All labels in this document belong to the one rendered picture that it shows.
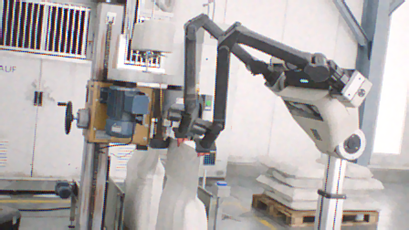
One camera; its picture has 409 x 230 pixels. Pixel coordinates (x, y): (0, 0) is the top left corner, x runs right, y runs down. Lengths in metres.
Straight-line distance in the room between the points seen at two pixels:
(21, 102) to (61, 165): 0.77
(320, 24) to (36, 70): 4.59
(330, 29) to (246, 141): 2.25
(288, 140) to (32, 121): 4.11
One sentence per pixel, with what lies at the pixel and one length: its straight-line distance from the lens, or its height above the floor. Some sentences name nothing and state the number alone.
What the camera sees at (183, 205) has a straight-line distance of 2.36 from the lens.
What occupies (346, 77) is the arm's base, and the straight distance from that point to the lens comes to 2.03.
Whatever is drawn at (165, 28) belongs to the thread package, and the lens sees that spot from 2.48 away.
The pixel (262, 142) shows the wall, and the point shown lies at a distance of 7.64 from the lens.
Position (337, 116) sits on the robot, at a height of 1.32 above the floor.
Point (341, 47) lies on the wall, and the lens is 8.31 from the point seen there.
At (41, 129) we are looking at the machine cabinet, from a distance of 5.35.
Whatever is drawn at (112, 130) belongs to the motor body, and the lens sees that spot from 2.45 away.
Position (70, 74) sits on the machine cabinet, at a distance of 5.33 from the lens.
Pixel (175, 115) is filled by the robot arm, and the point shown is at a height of 1.22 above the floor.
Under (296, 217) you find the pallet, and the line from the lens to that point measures 5.29.
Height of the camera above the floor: 1.42
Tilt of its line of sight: 4 degrees down
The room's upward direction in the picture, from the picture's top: 7 degrees clockwise
